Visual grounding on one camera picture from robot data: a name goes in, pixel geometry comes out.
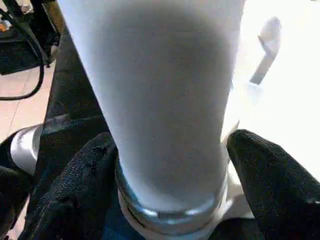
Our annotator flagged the black metal frame stand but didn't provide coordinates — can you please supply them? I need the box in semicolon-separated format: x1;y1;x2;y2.
4;0;67;67

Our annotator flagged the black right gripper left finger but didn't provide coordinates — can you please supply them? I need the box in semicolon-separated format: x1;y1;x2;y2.
17;131;122;240

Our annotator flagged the black floor cable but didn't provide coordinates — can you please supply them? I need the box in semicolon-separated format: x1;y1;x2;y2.
0;10;47;102

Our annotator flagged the white plastic table top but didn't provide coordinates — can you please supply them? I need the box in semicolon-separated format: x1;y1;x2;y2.
116;0;320;240

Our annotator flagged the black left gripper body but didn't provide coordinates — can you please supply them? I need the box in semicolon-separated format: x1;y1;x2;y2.
0;131;36;240

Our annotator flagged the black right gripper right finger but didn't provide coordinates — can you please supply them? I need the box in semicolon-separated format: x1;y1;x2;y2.
226;128;320;240

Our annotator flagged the white plastic table leg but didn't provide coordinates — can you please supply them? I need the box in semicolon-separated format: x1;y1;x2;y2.
55;0;247;237

